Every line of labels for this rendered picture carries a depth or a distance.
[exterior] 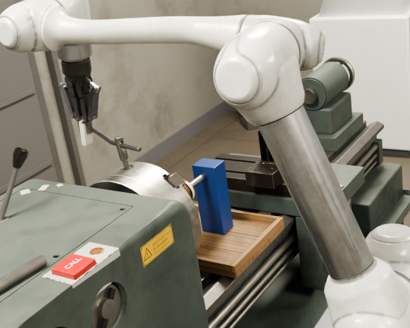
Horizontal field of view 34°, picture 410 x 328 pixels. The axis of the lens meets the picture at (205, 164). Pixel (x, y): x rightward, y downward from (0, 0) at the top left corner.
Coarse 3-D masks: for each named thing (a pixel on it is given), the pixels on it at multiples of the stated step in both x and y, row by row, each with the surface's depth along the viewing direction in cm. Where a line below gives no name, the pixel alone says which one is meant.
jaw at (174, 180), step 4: (164, 176) 172; (168, 176) 173; (172, 176) 176; (176, 176) 176; (168, 180) 172; (172, 180) 173; (176, 180) 175; (180, 180) 176; (184, 180) 177; (172, 184) 172; (176, 184) 172; (184, 184) 177; (176, 188) 171
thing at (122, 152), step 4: (116, 136) 172; (120, 136) 171; (116, 140) 171; (120, 140) 171; (116, 144) 171; (120, 148) 171; (124, 148) 172; (120, 152) 172; (124, 152) 172; (120, 156) 172; (124, 156) 172; (120, 160) 173; (124, 160) 172; (124, 164) 173; (128, 164) 174; (124, 168) 174; (128, 168) 174
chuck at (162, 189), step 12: (120, 168) 176; (132, 168) 173; (144, 168) 173; (156, 168) 173; (144, 180) 168; (156, 180) 169; (156, 192) 166; (168, 192) 168; (180, 192) 170; (192, 204) 172; (192, 216) 171
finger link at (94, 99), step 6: (90, 90) 174; (96, 90) 173; (90, 96) 174; (96, 96) 175; (90, 102) 175; (96, 102) 176; (90, 108) 176; (96, 108) 177; (90, 114) 177; (96, 114) 178; (90, 120) 178
